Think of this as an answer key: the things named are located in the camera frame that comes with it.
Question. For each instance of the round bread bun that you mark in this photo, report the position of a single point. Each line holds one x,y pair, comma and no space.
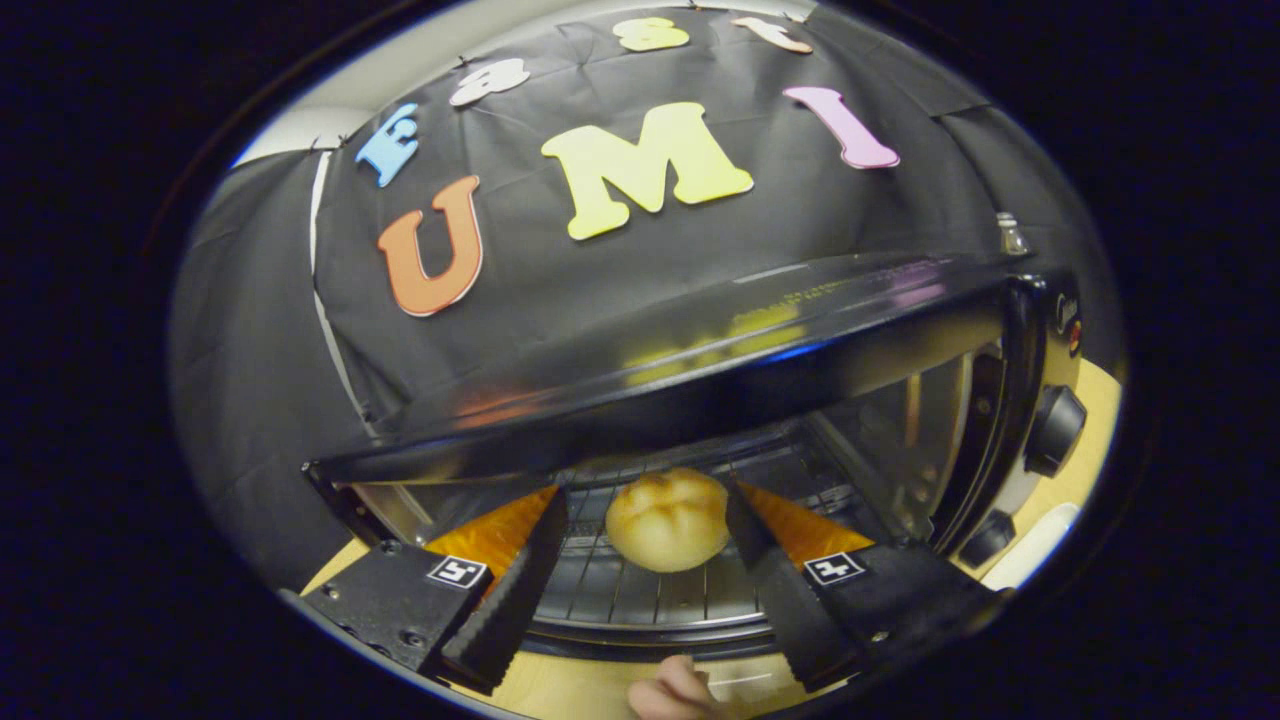
668,520

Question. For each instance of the white square plate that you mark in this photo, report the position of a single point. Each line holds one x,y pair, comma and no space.
1030,550

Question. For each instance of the black electric oven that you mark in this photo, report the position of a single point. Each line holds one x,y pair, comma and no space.
750,370

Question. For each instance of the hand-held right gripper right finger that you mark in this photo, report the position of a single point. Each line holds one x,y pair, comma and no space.
790,605

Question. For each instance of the clear plastic water bottle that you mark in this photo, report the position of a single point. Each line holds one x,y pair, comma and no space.
1012,235

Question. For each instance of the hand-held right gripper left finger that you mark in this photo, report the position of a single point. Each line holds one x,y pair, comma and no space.
500,610

